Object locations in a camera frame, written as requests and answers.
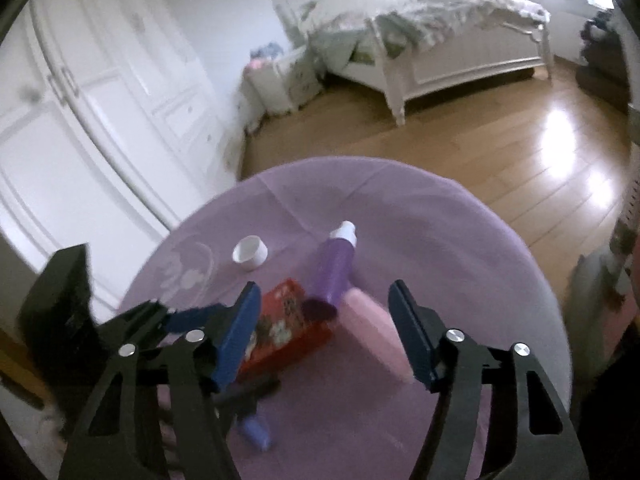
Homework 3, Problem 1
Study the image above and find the red snack box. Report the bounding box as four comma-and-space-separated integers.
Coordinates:
238, 278, 333, 382

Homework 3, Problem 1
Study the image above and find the purple spray bottle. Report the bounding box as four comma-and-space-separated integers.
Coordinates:
302, 220, 357, 322

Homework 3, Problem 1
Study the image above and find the pink grey desk chair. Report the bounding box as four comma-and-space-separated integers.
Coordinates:
564, 220, 638, 379

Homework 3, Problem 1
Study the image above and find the purple round tablecloth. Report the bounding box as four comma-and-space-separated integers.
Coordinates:
122, 157, 572, 479

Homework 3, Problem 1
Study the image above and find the white bottle cap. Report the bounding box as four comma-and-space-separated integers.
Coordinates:
232, 235, 269, 271

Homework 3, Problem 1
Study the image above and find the white wardrobe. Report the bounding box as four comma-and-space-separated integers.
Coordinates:
1, 0, 244, 315

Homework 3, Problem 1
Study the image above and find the white bedside nightstand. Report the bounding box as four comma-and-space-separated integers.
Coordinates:
244, 47, 323, 116

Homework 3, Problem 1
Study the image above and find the dark massage armchair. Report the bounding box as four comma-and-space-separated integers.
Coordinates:
575, 10, 630, 114

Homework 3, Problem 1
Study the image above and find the white wooden bed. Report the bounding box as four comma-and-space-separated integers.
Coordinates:
288, 0, 553, 125

